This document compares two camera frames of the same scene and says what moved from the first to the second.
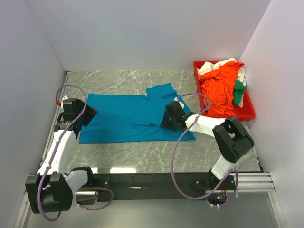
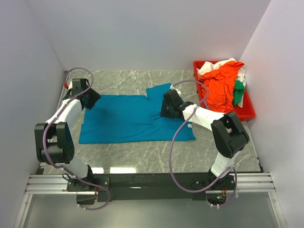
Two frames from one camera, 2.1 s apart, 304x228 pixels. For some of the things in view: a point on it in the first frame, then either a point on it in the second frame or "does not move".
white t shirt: [207, 67] does not move
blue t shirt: [132, 118] does not move
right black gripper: [164, 122] -> [163, 112]
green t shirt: [238, 92] does not move
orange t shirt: [218, 87] does not move
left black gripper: [90, 112] -> [95, 97]
